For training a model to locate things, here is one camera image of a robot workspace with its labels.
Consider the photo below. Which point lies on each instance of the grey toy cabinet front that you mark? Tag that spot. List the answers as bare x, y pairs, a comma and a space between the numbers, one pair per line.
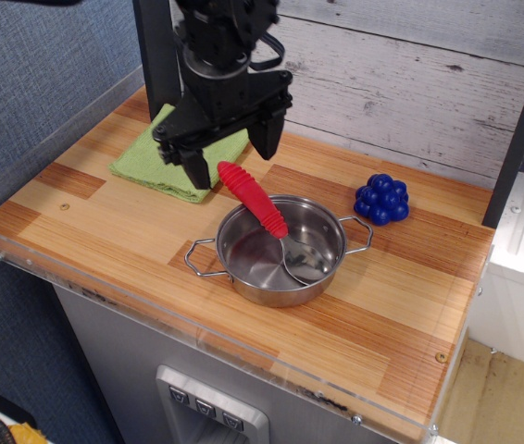
124, 351

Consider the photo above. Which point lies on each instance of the clear acrylic edge guard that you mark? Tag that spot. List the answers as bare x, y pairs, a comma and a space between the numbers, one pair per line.
380, 342

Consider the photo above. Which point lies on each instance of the silver dispenser button panel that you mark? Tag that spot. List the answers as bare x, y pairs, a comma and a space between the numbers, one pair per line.
199, 413

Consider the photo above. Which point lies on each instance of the stainless steel pot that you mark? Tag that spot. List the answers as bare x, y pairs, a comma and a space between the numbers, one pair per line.
252, 258

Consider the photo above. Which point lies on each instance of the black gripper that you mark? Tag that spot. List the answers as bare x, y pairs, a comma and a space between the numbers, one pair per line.
217, 103

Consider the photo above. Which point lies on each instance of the red handled metal spoon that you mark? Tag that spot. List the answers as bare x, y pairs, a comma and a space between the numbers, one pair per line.
301, 261

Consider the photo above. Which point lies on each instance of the dark left frame post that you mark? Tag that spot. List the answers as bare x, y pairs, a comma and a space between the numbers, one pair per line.
155, 33

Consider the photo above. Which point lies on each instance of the green folded cloth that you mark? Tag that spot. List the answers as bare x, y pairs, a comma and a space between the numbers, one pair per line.
142, 164

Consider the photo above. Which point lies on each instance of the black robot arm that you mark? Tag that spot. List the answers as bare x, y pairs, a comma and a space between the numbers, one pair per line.
226, 33

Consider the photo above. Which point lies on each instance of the blue bumpy ball toy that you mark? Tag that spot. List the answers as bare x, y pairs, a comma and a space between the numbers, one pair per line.
382, 200

